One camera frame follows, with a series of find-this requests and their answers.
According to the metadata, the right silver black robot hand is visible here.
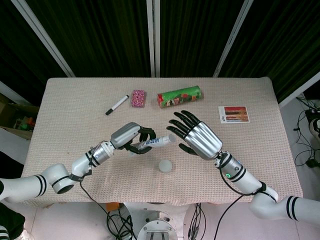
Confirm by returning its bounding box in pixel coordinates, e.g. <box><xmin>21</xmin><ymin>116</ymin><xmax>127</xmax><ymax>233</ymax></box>
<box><xmin>166</xmin><ymin>110</ymin><xmax>224</xmax><ymax>161</ymax></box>

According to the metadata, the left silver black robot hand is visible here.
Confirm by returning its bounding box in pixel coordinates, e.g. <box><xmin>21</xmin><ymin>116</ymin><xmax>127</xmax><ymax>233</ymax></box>
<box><xmin>110</xmin><ymin>122</ymin><xmax>158</xmax><ymax>155</ymax></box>

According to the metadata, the white tube with blue label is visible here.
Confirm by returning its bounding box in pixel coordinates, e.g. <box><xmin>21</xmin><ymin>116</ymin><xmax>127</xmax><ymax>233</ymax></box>
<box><xmin>128</xmin><ymin>133</ymin><xmax>177</xmax><ymax>159</ymax></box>

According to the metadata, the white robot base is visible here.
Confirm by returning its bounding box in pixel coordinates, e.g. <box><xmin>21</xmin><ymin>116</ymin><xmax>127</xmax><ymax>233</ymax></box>
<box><xmin>123</xmin><ymin>201</ymin><xmax>193</xmax><ymax>240</ymax></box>

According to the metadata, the white round plastic cap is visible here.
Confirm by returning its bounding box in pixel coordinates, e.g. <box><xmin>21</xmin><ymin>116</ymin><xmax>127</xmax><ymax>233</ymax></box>
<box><xmin>158</xmin><ymin>160</ymin><xmax>173</xmax><ymax>173</ymax></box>

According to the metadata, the black white marker pen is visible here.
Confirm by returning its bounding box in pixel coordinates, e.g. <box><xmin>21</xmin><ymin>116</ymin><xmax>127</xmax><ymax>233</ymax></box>
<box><xmin>105</xmin><ymin>94</ymin><xmax>130</xmax><ymax>116</ymax></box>

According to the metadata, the beige woven tablecloth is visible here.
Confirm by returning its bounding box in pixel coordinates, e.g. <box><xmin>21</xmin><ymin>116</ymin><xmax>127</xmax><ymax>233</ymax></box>
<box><xmin>20</xmin><ymin>76</ymin><xmax>304</xmax><ymax>207</ymax></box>

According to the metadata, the red picture card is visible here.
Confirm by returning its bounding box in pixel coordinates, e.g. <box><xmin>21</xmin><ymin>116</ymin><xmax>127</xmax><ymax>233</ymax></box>
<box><xmin>218</xmin><ymin>106</ymin><xmax>251</xmax><ymax>124</ymax></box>

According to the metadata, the pink patterned small box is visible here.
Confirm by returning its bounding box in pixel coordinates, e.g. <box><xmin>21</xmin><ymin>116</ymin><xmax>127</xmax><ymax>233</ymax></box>
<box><xmin>129</xmin><ymin>89</ymin><xmax>147</xmax><ymax>109</ymax></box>

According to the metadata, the green cylindrical snack can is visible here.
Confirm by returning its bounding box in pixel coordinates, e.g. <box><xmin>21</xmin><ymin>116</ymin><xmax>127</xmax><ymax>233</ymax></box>
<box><xmin>157</xmin><ymin>85</ymin><xmax>204</xmax><ymax>109</ymax></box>

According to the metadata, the orange object under table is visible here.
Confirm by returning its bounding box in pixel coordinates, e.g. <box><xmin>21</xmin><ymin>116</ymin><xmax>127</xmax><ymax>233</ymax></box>
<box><xmin>104</xmin><ymin>202</ymin><xmax>121</xmax><ymax>213</ymax></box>

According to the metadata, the cardboard box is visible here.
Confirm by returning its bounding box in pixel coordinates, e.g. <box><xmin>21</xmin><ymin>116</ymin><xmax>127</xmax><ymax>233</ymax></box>
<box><xmin>0</xmin><ymin>93</ymin><xmax>40</xmax><ymax>138</ymax></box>

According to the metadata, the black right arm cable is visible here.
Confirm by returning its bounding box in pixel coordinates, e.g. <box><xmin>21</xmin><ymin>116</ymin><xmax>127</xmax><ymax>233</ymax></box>
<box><xmin>213</xmin><ymin>159</ymin><xmax>263</xmax><ymax>240</ymax></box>

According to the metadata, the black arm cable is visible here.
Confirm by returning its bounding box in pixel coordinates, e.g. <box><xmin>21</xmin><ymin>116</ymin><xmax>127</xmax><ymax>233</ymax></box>
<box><xmin>213</xmin><ymin>159</ymin><xmax>263</xmax><ymax>240</ymax></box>
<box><xmin>79</xmin><ymin>159</ymin><xmax>126</xmax><ymax>240</ymax></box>

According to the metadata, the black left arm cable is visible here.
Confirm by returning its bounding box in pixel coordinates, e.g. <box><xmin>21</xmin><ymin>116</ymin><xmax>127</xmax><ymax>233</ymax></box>
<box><xmin>79</xmin><ymin>159</ymin><xmax>126</xmax><ymax>240</ymax></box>

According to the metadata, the black cable bundle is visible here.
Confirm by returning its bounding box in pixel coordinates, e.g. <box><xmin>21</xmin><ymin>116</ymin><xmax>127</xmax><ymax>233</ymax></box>
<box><xmin>106</xmin><ymin>208</ymin><xmax>138</xmax><ymax>240</ymax></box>

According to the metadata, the white device with cables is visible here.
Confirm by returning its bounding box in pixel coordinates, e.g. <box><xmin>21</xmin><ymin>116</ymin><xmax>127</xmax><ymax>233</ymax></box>
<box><xmin>308</xmin><ymin>109</ymin><xmax>320</xmax><ymax>141</ymax></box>

